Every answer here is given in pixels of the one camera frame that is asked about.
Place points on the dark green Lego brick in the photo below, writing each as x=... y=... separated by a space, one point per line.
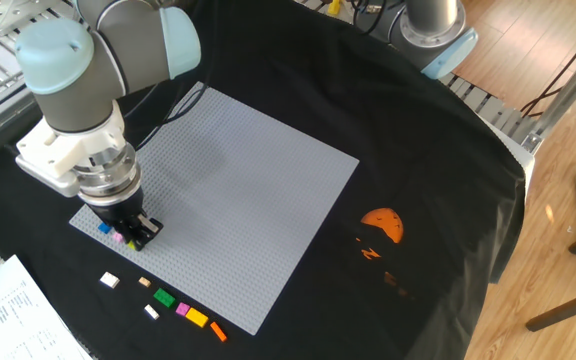
x=164 y=297

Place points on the wide white Lego brick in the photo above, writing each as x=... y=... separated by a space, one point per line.
x=109 y=280

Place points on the aluminium frame post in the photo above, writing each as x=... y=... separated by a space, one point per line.
x=568 y=92

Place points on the black cloth with orange print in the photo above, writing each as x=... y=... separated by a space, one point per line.
x=328 y=90

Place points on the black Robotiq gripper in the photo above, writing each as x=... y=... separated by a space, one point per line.
x=118 y=210

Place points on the yellow Lego brick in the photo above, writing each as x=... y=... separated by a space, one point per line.
x=197 y=317

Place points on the light pink Lego brick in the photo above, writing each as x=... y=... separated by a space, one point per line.
x=117 y=237

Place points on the orange narrow Lego brick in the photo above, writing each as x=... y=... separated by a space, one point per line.
x=218 y=331

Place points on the blue long Lego brick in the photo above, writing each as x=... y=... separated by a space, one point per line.
x=104 y=228

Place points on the yellow plastic part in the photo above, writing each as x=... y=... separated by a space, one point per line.
x=334 y=6

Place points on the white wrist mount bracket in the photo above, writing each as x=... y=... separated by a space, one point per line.
x=63 y=155

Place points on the magenta small Lego brick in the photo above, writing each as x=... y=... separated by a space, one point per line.
x=183 y=309

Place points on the tan small Lego brick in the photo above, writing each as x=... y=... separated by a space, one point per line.
x=144 y=281

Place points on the white printed paper sheets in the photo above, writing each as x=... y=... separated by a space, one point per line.
x=13 y=315

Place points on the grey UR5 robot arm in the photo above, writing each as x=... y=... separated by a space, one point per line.
x=78 y=100

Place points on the grey Lego baseplate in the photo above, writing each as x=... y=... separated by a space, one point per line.
x=238 y=210

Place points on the lime green Lego brick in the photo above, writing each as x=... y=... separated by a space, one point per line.
x=131 y=245

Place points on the narrow white Lego brick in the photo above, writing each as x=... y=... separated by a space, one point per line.
x=151 y=312

